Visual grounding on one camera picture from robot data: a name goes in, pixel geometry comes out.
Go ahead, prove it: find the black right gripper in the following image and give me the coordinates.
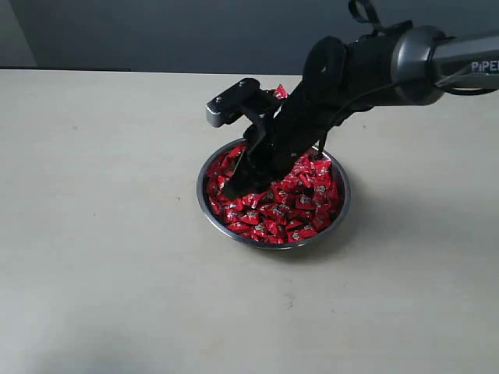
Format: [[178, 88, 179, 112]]
[[222, 83, 351, 199]]

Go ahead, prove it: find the red foil wrapper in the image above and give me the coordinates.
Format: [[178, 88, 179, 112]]
[[272, 84, 288, 101]]

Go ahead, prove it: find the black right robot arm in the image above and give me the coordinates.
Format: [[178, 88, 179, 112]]
[[214, 26, 498, 199]]

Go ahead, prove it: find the round stainless steel bowl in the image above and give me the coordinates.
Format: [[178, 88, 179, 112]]
[[196, 136, 352, 252]]

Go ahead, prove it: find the pile of red candies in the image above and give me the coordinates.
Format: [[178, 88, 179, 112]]
[[205, 142, 342, 245]]

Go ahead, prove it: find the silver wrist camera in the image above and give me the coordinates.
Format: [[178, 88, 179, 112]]
[[205, 77, 280, 128]]

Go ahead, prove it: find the black cable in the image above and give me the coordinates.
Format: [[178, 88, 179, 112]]
[[316, 0, 499, 161]]

